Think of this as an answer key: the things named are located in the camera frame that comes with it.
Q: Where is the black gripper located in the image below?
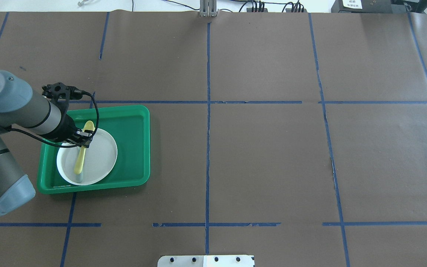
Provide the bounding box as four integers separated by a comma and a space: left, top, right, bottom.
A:
52, 114, 94, 148

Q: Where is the yellow plastic spoon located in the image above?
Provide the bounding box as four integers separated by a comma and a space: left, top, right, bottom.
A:
73, 121, 95, 174

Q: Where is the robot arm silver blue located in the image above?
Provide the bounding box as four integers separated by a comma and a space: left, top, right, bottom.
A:
0, 70, 97, 216

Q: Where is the white round plate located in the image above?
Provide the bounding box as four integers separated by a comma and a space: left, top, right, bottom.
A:
56, 128, 117, 186

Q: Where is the translucent blue plastic fork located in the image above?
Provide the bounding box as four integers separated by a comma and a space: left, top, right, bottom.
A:
74, 171, 83, 184

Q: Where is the green plastic tray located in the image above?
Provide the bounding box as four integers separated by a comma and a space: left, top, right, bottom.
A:
37, 105, 150, 194

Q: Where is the black computer box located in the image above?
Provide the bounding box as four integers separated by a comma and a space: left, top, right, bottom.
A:
331, 0, 408, 14

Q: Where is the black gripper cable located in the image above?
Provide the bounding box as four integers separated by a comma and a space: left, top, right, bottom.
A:
10, 89, 100, 149

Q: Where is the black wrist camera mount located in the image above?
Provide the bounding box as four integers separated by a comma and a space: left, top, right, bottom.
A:
42, 82, 83, 102

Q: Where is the aluminium frame post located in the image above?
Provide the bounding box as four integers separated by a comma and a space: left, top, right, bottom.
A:
199, 0, 218, 17

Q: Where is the white column pedestal base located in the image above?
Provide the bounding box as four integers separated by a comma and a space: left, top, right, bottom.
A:
157, 254, 255, 267

